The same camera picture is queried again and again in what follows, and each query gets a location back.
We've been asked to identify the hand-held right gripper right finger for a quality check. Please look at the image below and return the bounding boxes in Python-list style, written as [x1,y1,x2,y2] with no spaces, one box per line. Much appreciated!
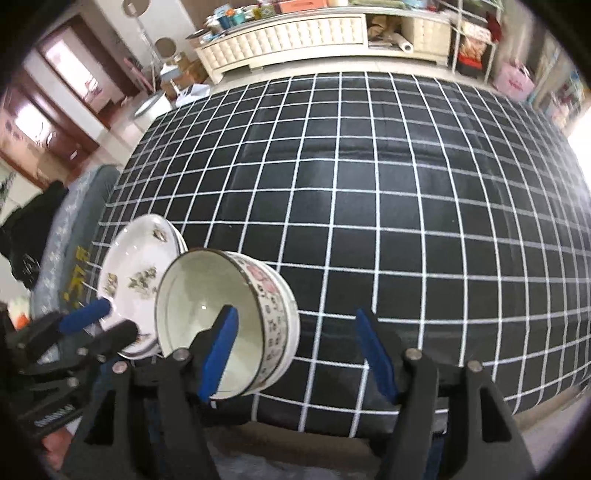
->
[355,308,539,480]

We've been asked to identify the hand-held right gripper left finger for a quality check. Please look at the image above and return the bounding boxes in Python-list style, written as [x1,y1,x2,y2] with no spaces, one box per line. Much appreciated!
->
[62,305,241,480]

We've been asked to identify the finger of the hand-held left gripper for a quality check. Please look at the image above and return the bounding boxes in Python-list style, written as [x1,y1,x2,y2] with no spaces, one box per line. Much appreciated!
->
[14,298,114,354]
[78,320,140,361]

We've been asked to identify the floral patterned bowl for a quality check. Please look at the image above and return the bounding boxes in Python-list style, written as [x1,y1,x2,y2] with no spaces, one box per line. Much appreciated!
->
[154,248,289,400]

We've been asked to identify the white plate with brown flowers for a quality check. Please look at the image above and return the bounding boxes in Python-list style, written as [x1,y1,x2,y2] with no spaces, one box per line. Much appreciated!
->
[98,213,181,356]

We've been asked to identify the cream porcelain bowl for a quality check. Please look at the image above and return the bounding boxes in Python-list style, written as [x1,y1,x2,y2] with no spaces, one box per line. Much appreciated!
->
[259,277,296,388]

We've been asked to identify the white plate with pink flowers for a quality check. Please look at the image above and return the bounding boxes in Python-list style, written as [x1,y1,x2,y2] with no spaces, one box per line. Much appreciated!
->
[121,222,189,361]

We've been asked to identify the orange white plush toy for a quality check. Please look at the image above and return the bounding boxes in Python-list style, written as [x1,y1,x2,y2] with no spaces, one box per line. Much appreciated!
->
[7,298,35,330]

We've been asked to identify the grey printed sofa cover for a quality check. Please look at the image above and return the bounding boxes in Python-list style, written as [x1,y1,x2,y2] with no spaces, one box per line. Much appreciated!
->
[28,164,123,319]

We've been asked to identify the black clothing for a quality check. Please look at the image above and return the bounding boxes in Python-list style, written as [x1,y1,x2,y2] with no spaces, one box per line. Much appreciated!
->
[0,180,70,289]

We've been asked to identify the black white checkered tablecloth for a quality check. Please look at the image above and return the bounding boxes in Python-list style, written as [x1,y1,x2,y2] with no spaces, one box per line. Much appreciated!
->
[90,71,591,439]

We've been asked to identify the brown wooden door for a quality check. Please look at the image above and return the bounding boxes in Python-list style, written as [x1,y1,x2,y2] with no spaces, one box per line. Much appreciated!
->
[37,18,144,130]
[0,83,100,185]

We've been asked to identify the white enamel basin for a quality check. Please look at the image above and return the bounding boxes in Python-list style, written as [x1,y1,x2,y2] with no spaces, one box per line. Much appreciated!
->
[133,90,174,121]

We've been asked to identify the cardboard boxes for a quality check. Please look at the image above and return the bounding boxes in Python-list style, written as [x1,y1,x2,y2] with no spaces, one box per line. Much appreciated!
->
[159,51,208,93]

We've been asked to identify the pink bag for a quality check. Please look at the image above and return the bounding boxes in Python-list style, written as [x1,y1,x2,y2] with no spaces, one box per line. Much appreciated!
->
[493,62,536,102]

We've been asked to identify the white floor fan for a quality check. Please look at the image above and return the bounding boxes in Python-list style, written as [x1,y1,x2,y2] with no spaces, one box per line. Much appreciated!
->
[121,0,162,93]

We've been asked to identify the white tufted TV cabinet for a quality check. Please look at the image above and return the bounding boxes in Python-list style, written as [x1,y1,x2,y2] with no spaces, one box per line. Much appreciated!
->
[194,11,453,85]

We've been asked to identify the pile of assorted packages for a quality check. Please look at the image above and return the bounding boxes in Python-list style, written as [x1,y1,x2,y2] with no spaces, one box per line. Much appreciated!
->
[203,0,333,35]

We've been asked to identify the white metal rack shelf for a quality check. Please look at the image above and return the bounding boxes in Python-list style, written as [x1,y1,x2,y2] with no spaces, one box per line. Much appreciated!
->
[450,0,506,77]

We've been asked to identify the orange box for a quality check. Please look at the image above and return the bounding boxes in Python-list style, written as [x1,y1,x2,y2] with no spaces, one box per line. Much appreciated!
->
[274,0,328,11]

